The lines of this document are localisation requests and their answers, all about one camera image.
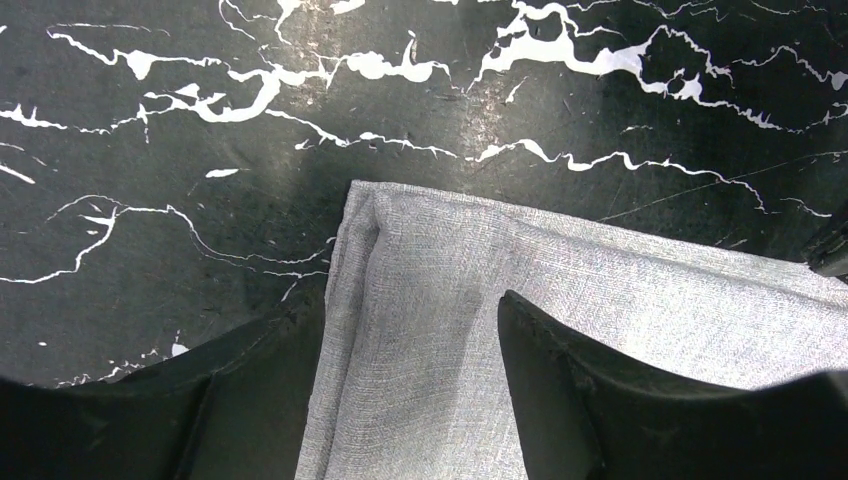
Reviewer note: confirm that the grey cloth napkin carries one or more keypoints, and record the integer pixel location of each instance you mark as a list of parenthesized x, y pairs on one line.
[(410, 382)]

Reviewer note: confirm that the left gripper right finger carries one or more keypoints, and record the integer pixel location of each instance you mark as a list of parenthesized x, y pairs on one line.
[(584, 410)]

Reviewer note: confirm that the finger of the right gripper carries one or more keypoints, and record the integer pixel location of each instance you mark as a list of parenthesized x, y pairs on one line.
[(825, 253)]

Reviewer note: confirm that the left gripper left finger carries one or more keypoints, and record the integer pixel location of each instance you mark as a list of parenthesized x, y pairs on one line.
[(235, 407)]

